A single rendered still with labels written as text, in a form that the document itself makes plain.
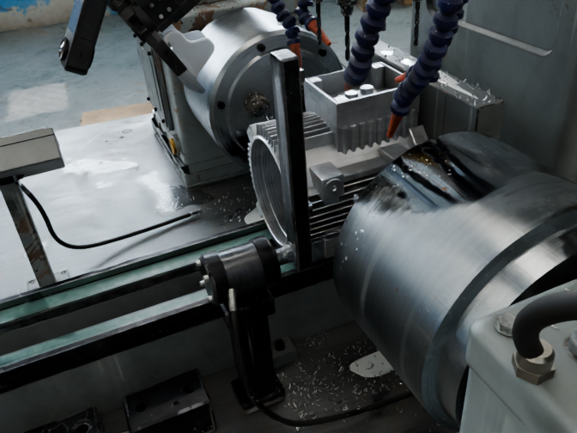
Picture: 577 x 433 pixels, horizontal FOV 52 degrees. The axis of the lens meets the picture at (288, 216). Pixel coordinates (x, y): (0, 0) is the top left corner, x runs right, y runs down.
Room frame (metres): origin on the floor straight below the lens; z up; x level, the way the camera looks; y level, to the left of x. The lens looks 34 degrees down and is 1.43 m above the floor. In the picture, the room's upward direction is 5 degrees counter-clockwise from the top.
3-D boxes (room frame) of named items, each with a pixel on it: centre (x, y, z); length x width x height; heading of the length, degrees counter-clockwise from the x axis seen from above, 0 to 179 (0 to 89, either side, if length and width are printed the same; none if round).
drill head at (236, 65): (1.05, 0.05, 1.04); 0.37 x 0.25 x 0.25; 21
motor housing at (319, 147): (0.72, -0.07, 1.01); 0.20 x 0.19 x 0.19; 110
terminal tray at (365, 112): (0.73, -0.11, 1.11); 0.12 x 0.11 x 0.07; 110
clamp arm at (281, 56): (0.55, -0.01, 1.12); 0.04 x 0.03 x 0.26; 111
